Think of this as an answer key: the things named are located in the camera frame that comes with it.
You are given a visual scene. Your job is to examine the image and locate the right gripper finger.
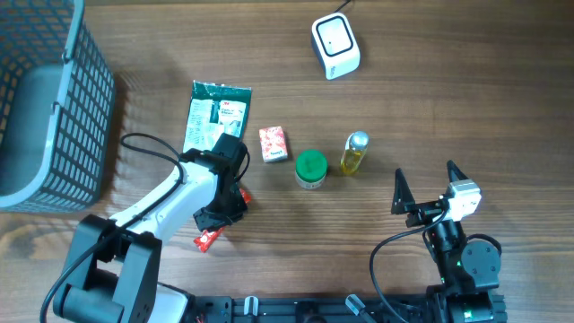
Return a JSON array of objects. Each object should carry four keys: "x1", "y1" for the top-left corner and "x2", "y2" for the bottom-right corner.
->
[
  {"x1": 447, "y1": 160, "x2": 468, "y2": 182},
  {"x1": 391, "y1": 168, "x2": 415, "y2": 214}
]

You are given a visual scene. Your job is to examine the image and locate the red white tissue pack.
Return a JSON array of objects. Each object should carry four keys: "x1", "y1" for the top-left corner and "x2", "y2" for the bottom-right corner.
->
[{"x1": 259, "y1": 127, "x2": 288, "y2": 162}]

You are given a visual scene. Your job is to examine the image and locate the green white plastic package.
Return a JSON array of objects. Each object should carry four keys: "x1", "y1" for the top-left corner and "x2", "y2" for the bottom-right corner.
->
[{"x1": 183, "y1": 81, "x2": 252, "y2": 152}]

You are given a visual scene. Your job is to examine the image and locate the yellow dish soap bottle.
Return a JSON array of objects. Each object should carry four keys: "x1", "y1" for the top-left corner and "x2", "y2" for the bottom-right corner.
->
[{"x1": 340, "y1": 131, "x2": 370, "y2": 175}]

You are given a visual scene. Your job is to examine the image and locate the green lid white jar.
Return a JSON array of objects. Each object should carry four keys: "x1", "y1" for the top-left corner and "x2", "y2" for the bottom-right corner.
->
[{"x1": 295, "y1": 150, "x2": 328, "y2": 189}]

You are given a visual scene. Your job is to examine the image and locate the red Nescafe coffee stick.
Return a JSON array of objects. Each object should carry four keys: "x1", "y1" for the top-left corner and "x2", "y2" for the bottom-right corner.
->
[{"x1": 194, "y1": 188, "x2": 252, "y2": 253}]

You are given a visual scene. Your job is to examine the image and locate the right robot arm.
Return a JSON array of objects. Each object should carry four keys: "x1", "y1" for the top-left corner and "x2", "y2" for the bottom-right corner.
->
[{"x1": 391, "y1": 161, "x2": 508, "y2": 322}]

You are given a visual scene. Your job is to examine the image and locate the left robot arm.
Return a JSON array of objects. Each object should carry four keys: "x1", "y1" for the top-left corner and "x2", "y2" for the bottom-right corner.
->
[{"x1": 39, "y1": 134, "x2": 250, "y2": 322}]

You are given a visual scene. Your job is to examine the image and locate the white barcode scanner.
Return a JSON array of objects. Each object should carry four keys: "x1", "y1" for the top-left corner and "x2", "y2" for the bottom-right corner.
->
[{"x1": 311, "y1": 13, "x2": 361, "y2": 80}]

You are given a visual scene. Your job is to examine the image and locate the dark grey plastic basket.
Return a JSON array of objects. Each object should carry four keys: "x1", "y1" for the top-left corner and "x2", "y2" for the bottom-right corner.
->
[{"x1": 1, "y1": 0, "x2": 116, "y2": 214}]

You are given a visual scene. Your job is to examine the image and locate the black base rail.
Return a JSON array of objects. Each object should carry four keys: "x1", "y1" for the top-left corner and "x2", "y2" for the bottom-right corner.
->
[{"x1": 187, "y1": 293, "x2": 508, "y2": 323}]

